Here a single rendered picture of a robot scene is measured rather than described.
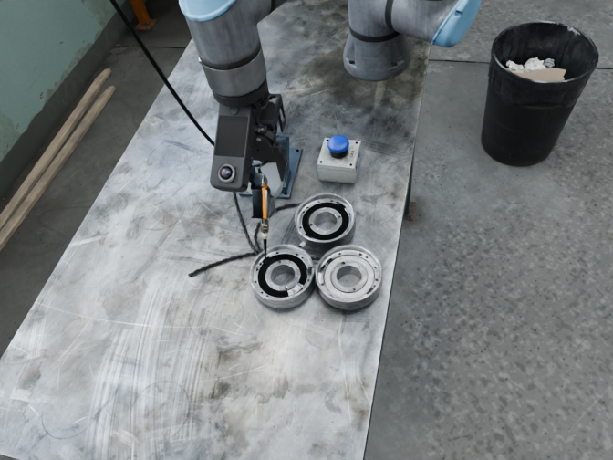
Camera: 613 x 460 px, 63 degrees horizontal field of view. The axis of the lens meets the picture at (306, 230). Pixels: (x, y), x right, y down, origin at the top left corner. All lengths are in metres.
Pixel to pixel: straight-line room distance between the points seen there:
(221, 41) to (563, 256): 1.53
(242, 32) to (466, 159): 1.62
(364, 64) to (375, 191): 0.33
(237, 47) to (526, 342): 1.36
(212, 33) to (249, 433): 0.52
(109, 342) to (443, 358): 1.06
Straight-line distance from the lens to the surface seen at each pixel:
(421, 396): 1.60
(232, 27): 0.58
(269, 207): 0.78
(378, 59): 1.15
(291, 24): 1.38
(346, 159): 0.94
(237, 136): 0.66
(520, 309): 1.77
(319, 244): 0.83
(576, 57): 2.08
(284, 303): 0.79
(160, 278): 0.91
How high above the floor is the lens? 1.52
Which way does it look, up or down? 54 degrees down
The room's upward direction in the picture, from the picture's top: 11 degrees counter-clockwise
